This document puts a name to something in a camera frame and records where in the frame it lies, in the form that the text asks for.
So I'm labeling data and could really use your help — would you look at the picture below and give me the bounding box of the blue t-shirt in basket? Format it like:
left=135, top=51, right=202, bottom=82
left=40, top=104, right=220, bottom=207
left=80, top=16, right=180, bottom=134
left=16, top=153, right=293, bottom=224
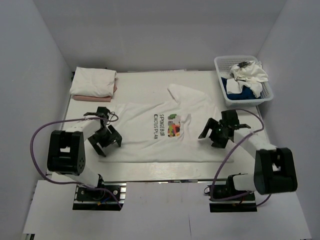
left=221, top=77, right=261, bottom=101

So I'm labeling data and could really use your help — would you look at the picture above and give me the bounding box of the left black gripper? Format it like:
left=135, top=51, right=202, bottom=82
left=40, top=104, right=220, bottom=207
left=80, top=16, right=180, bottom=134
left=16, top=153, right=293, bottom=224
left=87, top=124, right=122, bottom=156

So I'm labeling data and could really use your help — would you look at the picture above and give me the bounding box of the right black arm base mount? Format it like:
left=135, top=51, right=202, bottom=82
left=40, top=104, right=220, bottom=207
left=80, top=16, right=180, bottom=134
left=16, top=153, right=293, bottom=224
left=203, top=173, right=257, bottom=213

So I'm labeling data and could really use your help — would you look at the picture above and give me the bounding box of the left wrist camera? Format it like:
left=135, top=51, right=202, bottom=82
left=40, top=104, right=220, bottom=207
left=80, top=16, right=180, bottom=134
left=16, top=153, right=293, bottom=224
left=83, top=106, right=111, bottom=120

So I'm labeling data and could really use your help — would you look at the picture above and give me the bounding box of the crumpled white t-shirt in basket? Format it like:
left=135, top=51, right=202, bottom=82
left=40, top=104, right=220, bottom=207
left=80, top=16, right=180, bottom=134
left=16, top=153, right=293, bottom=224
left=226, top=60, right=269, bottom=98

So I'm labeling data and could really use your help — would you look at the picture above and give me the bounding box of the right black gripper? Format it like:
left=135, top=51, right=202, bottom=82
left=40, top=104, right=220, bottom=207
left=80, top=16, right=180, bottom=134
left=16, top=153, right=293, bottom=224
left=199, top=118, right=229, bottom=149

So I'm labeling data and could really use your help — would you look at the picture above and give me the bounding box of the folded white t-shirt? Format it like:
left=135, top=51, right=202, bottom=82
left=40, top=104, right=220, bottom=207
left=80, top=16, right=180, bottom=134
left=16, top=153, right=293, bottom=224
left=69, top=67, right=117, bottom=98

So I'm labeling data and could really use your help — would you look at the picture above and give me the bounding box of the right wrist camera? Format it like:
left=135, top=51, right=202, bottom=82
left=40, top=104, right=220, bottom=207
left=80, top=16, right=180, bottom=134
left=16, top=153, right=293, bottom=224
left=219, top=110, right=251, bottom=130

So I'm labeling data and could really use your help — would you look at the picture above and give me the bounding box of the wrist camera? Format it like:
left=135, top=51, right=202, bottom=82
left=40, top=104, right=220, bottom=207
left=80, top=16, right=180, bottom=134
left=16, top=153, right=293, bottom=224
left=83, top=106, right=111, bottom=120
left=219, top=110, right=251, bottom=130

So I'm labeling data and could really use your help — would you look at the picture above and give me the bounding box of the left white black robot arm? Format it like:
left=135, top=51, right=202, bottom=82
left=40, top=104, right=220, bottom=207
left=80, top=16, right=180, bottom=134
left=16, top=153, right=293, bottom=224
left=47, top=117, right=122, bottom=200

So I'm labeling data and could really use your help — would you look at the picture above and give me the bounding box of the white cartoon print t-shirt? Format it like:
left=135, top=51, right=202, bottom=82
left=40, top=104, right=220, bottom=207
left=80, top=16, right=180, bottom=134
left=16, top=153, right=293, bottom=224
left=99, top=84, right=234, bottom=163

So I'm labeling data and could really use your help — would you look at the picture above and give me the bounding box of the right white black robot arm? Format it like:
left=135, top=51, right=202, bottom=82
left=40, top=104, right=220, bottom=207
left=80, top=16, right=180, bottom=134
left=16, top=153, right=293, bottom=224
left=199, top=118, right=298, bottom=201

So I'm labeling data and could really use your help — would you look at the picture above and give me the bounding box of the folded pink t-shirt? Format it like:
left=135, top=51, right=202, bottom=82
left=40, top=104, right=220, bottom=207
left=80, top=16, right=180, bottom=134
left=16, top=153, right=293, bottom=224
left=72, top=95, right=113, bottom=103

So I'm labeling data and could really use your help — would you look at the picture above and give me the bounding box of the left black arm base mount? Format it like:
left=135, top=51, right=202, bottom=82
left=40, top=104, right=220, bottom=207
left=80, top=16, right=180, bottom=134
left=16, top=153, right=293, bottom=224
left=72, top=182, right=127, bottom=212

